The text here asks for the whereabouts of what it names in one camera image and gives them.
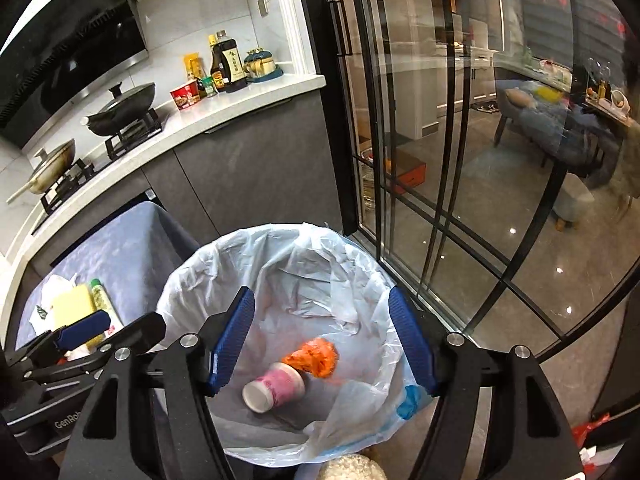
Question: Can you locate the white tissue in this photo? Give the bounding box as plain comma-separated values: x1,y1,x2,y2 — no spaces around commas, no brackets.
29,274,77,335

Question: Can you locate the yellow sponge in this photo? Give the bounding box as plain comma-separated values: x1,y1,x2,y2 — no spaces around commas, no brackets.
53,284,110,350

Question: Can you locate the green wasabi tube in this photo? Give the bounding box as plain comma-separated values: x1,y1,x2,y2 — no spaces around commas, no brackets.
89,278,124,336

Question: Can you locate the pink paper cup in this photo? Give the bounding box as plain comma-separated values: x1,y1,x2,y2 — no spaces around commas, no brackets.
242,363,306,414

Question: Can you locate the orange wrapper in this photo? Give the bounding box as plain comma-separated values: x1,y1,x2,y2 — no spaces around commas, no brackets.
281,337,340,379

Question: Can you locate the trash bin with white liner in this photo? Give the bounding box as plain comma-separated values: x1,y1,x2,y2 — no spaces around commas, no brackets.
156,223,431,468

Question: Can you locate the beige fuzzy slipper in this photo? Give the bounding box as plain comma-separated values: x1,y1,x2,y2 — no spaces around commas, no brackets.
317,454,387,480

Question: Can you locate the blue-grey table cloth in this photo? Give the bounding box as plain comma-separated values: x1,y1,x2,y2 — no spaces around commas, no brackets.
6,202,198,350

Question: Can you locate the steel frying pan with lid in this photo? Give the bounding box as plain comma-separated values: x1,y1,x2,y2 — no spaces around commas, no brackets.
6,139,76,204

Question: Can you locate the black gas stove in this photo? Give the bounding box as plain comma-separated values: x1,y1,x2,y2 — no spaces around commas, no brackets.
30,108,168,234

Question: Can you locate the black wok with lid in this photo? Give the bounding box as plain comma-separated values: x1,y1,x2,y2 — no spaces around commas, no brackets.
80,82,155,136

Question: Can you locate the red instant noodle cup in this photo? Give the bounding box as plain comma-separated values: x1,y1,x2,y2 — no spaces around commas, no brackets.
170,79,201,110

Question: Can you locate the small green spice jar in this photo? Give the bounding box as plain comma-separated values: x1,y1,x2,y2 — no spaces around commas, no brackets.
200,76,217,96

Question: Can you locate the brown sauce bottle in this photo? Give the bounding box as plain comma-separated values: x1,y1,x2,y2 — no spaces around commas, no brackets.
208,35,226,93

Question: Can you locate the yellow seasoning packet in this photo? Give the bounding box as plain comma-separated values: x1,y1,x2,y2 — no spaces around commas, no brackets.
182,52,206,79

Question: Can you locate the dark soy sauce bottle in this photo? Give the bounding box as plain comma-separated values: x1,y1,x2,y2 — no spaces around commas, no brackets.
214,30,247,93

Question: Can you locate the black range hood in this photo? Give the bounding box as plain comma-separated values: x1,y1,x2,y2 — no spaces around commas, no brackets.
1,0,148,148

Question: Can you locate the blue tray with jars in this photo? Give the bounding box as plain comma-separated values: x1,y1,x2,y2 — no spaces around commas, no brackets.
244,47,283,82

